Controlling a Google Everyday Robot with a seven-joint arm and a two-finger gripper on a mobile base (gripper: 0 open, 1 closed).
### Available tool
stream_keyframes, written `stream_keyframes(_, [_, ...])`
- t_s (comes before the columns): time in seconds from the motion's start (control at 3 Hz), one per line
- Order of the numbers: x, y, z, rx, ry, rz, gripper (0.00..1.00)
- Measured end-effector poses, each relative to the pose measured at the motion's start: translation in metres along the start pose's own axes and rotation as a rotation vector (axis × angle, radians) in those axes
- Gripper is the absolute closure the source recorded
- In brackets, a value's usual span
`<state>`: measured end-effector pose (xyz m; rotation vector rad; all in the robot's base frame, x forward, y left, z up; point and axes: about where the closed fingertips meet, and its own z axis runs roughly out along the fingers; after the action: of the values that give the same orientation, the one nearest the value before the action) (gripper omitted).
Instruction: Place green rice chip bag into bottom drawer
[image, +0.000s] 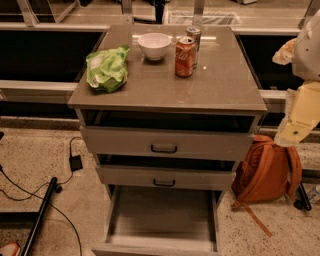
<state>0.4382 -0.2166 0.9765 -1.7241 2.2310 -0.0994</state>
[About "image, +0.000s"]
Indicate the middle drawer with handle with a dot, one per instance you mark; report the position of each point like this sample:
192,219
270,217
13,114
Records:
165,178

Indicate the drawer with handle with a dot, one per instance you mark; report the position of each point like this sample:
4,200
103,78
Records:
166,143
165,178

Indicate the top drawer with handle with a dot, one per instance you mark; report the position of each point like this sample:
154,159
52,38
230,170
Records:
166,143

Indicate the clear plastic bottle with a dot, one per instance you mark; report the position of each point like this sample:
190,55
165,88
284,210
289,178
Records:
314,194

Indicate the open bottom drawer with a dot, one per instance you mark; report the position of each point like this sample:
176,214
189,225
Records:
145,221

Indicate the green rice chip bag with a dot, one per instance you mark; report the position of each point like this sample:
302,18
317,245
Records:
107,69

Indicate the orange soda can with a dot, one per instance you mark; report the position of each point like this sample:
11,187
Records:
185,50

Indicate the red white shoe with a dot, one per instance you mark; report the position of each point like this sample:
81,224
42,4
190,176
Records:
10,249

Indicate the black pole on floor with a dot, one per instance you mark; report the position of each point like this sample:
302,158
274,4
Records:
39,218

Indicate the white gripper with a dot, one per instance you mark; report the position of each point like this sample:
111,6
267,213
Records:
308,56

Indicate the black stand foot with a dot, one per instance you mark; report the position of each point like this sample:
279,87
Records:
302,202

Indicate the black power adapter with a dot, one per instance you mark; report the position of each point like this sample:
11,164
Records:
75,163

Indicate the white ceramic bowl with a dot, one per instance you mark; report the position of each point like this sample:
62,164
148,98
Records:
154,46

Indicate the orange backpack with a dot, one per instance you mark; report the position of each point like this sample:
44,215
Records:
267,172

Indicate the grey drawer cabinet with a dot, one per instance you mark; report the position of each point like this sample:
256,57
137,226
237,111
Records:
220,96

